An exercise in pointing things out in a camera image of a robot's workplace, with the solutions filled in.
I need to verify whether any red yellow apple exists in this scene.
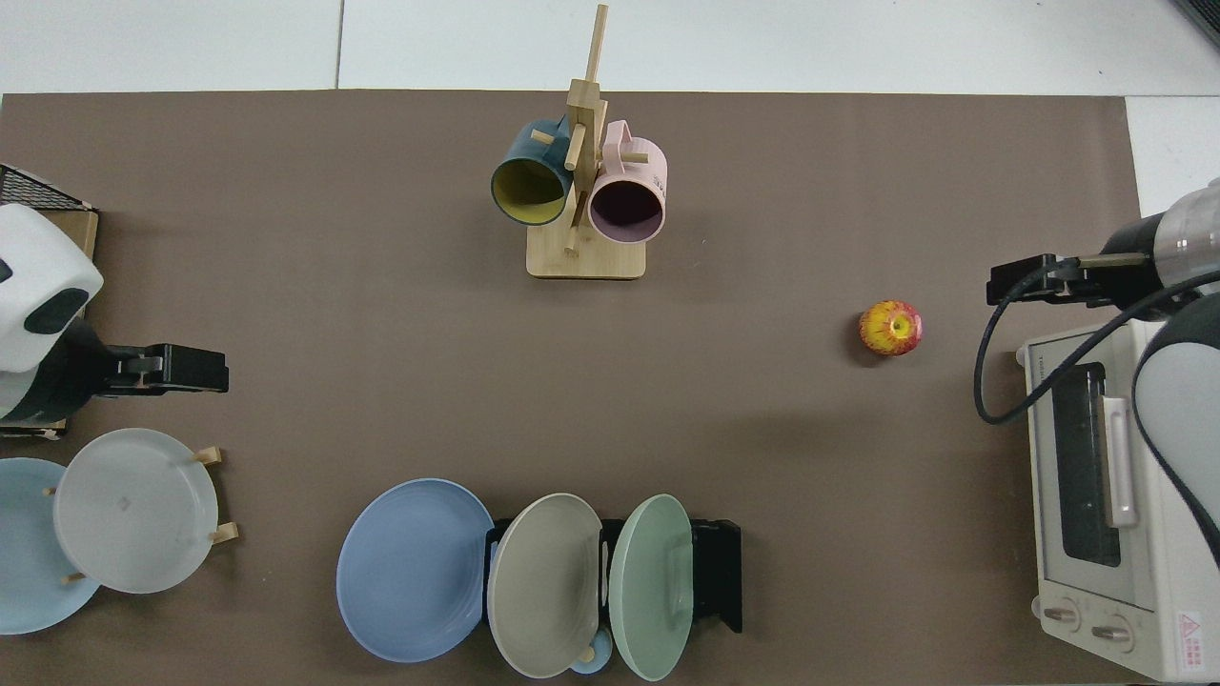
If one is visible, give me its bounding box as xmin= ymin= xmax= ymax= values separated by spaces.
xmin=859 ymin=300 xmax=924 ymax=357

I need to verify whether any wooden plate rack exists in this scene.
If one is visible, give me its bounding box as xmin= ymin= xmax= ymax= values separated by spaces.
xmin=43 ymin=446 xmax=239 ymax=584

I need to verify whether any white grey plate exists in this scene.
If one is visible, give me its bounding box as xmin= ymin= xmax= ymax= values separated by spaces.
xmin=54 ymin=429 xmax=218 ymax=595

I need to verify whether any light blue plate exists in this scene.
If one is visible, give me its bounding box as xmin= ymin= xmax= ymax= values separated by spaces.
xmin=0 ymin=457 xmax=101 ymax=636

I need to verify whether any beige plate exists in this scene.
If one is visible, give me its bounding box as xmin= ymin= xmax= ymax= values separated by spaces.
xmin=486 ymin=493 xmax=604 ymax=679

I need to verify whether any black dish rack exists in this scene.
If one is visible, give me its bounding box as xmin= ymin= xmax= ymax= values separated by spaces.
xmin=484 ymin=519 xmax=742 ymax=635

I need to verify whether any pale green plate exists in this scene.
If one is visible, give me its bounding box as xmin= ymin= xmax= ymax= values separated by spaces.
xmin=610 ymin=494 xmax=695 ymax=682

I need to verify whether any brown table cloth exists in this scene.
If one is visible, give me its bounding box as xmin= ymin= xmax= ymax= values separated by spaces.
xmin=0 ymin=91 xmax=1143 ymax=686

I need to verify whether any dark grey slanted bar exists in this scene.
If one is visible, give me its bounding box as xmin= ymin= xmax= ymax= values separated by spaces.
xmin=1177 ymin=0 xmax=1220 ymax=49

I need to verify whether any pale toaster oven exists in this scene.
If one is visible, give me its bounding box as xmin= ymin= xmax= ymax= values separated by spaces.
xmin=1015 ymin=319 xmax=1220 ymax=682

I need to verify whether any dark teal mug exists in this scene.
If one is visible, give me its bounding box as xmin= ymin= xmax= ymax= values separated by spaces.
xmin=491 ymin=117 xmax=575 ymax=227

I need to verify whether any pink mug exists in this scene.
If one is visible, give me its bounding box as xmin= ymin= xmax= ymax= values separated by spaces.
xmin=588 ymin=120 xmax=668 ymax=243

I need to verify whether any wooden cup stand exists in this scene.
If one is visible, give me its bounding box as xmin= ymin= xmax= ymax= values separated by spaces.
xmin=526 ymin=5 xmax=649 ymax=280

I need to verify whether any small blue round thing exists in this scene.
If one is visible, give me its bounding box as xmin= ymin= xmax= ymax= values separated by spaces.
xmin=570 ymin=629 xmax=613 ymax=676

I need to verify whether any wire basket with wooden floor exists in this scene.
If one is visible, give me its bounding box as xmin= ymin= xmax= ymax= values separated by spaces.
xmin=0 ymin=164 xmax=99 ymax=439

